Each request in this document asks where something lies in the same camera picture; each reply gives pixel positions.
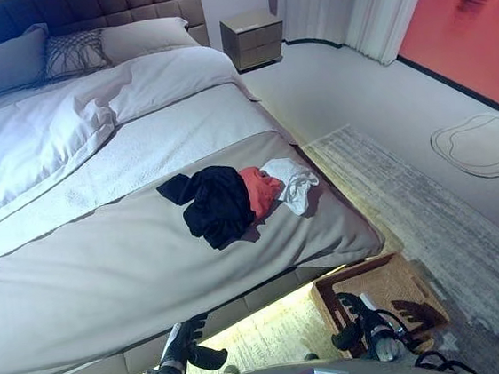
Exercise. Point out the woven wicker basket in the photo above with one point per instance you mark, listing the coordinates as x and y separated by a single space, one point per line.
376 290

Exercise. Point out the white curtain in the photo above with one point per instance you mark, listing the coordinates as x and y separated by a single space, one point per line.
353 4

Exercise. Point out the grey nightstand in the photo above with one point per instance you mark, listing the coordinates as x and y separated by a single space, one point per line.
253 39

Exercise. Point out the black garment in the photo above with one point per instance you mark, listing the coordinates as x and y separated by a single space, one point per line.
216 206

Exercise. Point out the white garment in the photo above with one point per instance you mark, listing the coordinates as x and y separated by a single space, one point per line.
294 184

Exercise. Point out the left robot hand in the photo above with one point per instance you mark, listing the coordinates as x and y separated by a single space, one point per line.
190 340

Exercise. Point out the grey patterned area rug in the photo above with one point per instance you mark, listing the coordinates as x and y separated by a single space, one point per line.
419 231

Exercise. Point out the red-orange garment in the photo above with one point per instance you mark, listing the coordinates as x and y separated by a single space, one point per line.
260 192

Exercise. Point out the tufted beige headboard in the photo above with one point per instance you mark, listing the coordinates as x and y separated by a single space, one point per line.
92 7

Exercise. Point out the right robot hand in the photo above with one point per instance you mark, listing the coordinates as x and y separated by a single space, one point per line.
357 318

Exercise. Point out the patterned fringed cushion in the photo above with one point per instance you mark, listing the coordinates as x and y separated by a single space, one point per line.
75 53

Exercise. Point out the beige pillow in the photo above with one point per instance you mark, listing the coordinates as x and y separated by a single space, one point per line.
146 34

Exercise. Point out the grey bed runner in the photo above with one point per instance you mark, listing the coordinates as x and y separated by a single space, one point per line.
128 262

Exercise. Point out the white duvet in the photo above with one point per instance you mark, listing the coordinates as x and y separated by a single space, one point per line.
46 123

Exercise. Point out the small white floor mat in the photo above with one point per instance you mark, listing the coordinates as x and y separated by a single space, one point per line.
479 145

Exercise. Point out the large bed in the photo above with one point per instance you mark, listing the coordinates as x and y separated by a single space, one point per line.
112 201

